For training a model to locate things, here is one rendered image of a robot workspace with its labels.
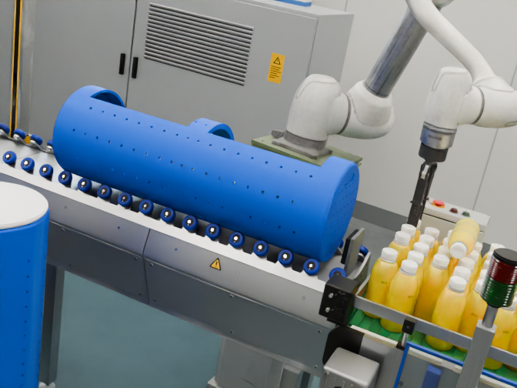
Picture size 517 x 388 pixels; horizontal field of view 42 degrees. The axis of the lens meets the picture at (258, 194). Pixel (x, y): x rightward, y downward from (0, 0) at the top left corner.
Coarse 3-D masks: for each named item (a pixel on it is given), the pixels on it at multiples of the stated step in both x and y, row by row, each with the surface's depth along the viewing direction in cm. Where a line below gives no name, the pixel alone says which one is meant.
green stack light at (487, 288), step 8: (488, 280) 131; (488, 288) 131; (496, 288) 130; (504, 288) 129; (512, 288) 129; (488, 296) 131; (496, 296) 130; (504, 296) 130; (512, 296) 130; (496, 304) 131; (504, 304) 131
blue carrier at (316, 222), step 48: (96, 96) 213; (96, 144) 194; (144, 144) 189; (192, 144) 185; (240, 144) 183; (144, 192) 194; (192, 192) 184; (240, 192) 178; (288, 192) 173; (336, 192) 171; (288, 240) 177; (336, 240) 187
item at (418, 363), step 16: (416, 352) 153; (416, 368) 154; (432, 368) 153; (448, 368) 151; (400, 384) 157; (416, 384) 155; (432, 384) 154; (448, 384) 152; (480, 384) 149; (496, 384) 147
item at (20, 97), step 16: (16, 0) 249; (32, 0) 251; (16, 16) 251; (32, 16) 253; (16, 32) 253; (32, 32) 256; (16, 48) 255; (32, 48) 258; (16, 64) 257; (32, 64) 261; (16, 80) 259; (16, 96) 261; (16, 112) 263; (16, 128) 265
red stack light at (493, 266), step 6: (492, 258) 130; (492, 264) 130; (498, 264) 129; (504, 264) 128; (492, 270) 130; (498, 270) 129; (504, 270) 128; (510, 270) 128; (516, 270) 128; (492, 276) 130; (498, 276) 129; (504, 276) 129; (510, 276) 128; (516, 276) 128; (504, 282) 129; (510, 282) 129; (516, 282) 129
